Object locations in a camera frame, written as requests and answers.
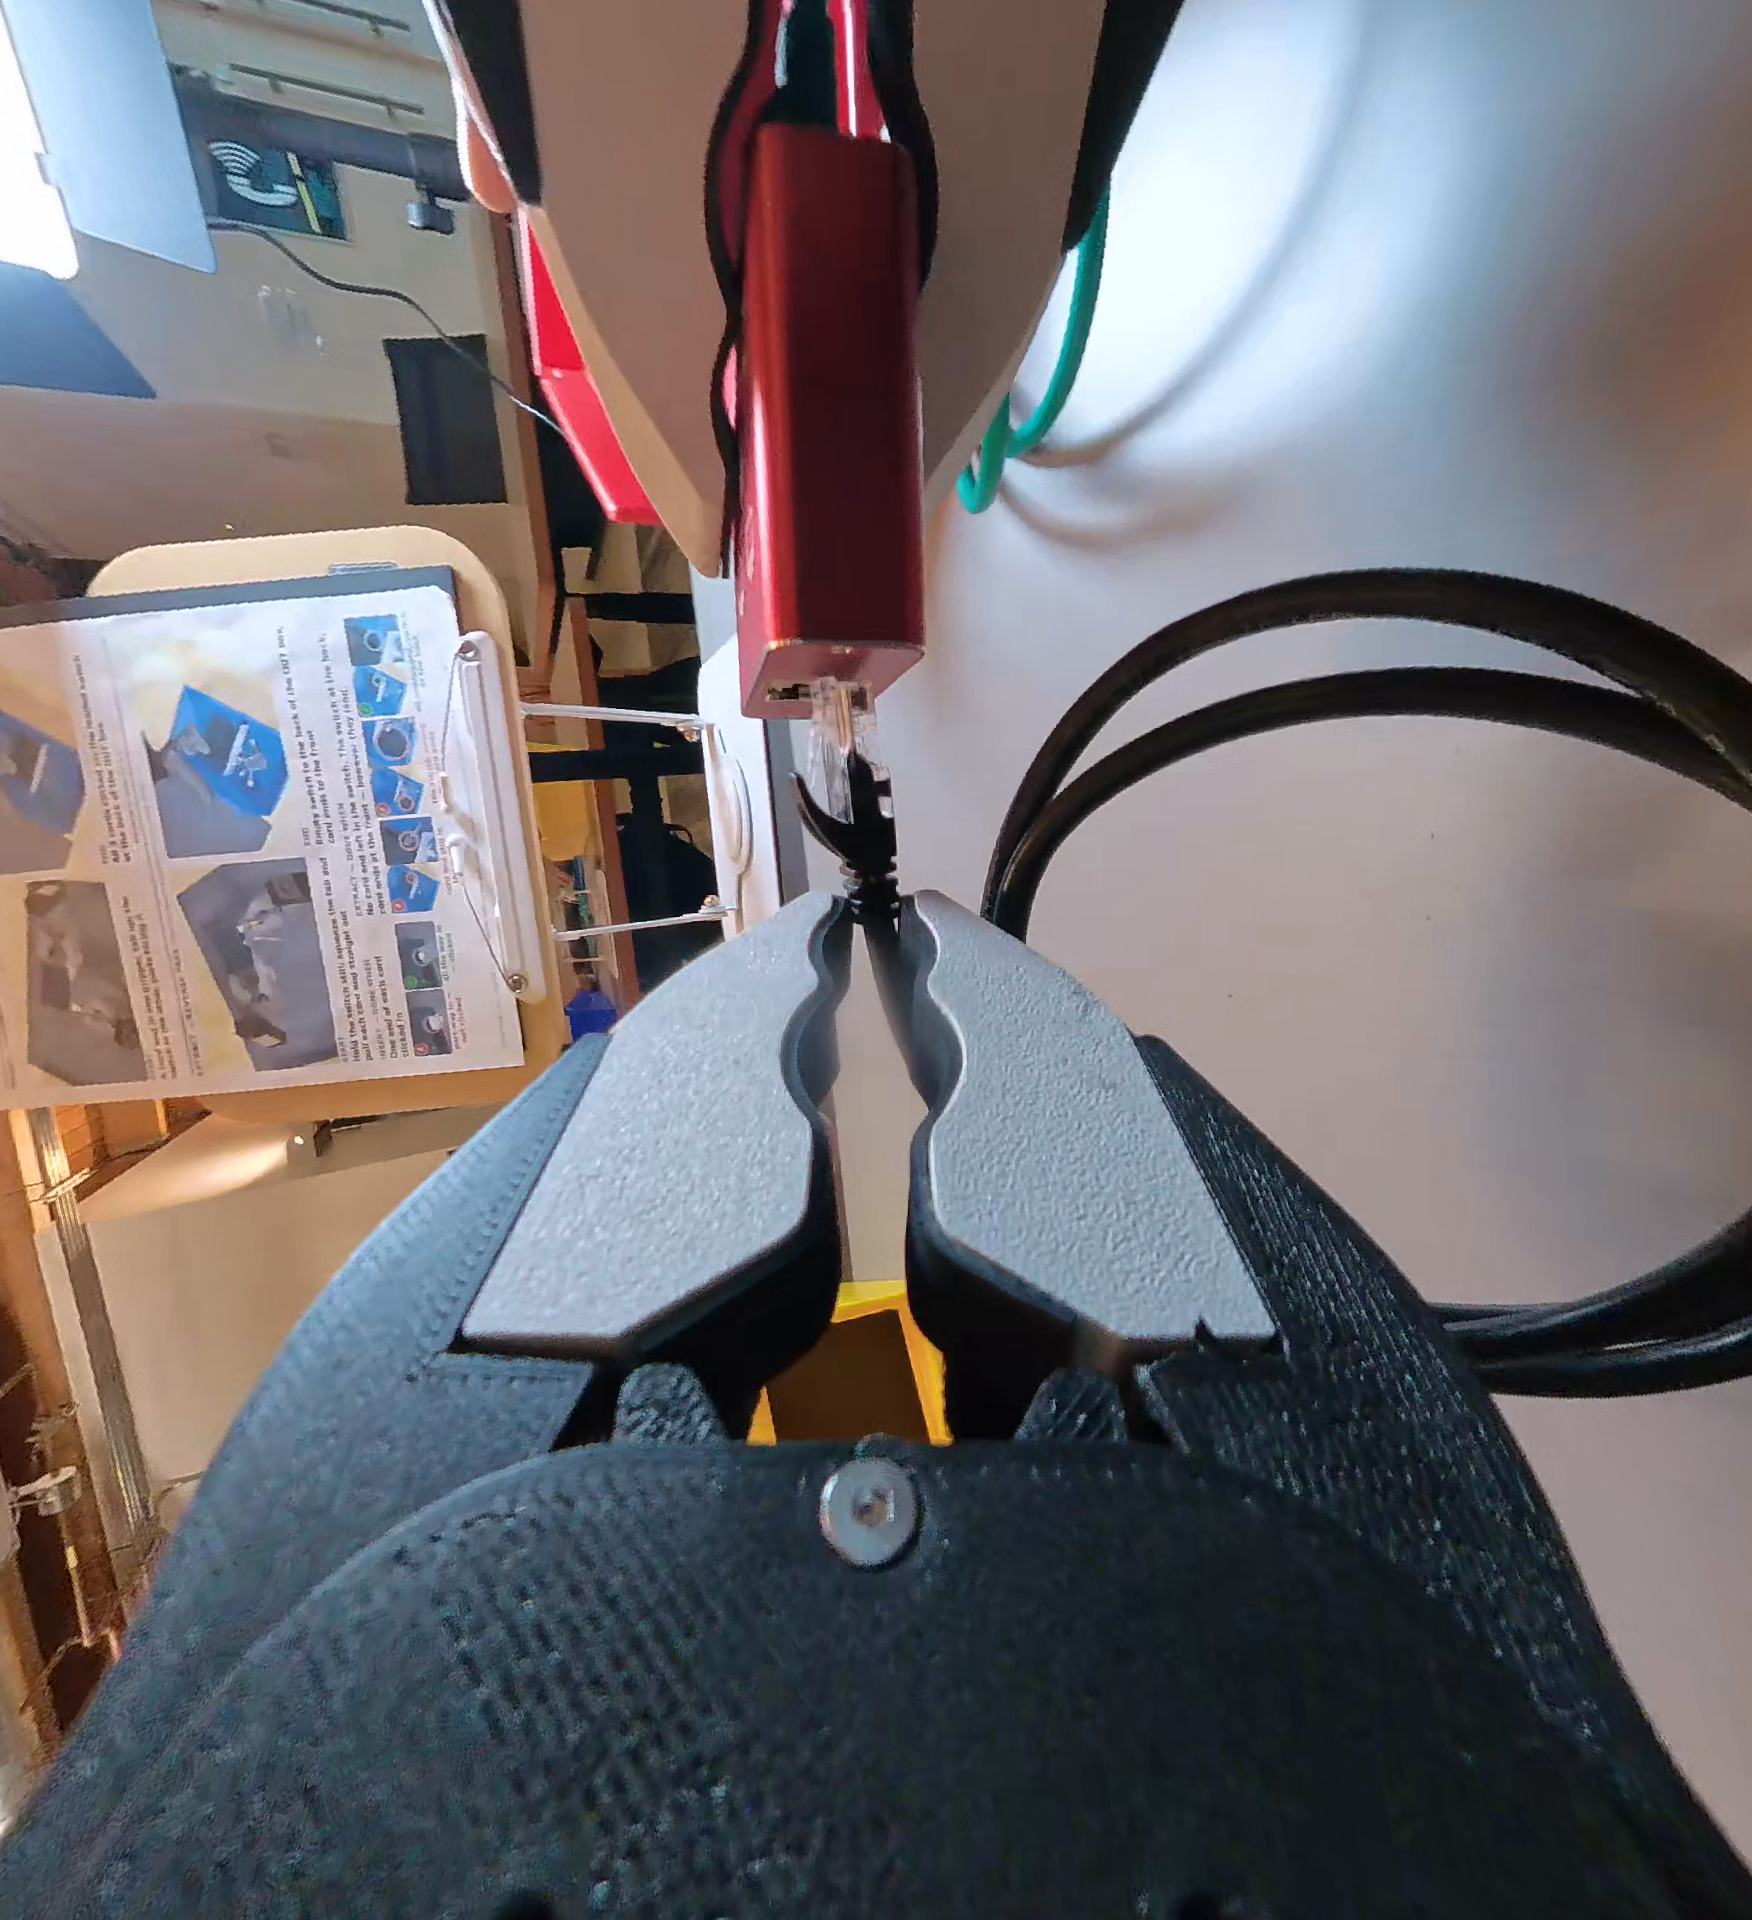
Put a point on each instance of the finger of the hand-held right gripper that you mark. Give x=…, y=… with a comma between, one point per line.
x=995, y=225
x=636, y=271

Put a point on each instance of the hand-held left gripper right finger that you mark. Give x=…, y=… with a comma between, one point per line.
x=1086, y=1170

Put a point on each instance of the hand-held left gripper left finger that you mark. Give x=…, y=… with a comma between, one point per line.
x=666, y=1170

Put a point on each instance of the red plastic bin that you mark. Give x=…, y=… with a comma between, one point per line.
x=582, y=390

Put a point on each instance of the red ethernet adapter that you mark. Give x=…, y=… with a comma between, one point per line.
x=831, y=450

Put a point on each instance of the yellow plastic bin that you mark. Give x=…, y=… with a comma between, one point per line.
x=861, y=1349

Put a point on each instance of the wall poster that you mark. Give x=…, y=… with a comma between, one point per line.
x=268, y=189

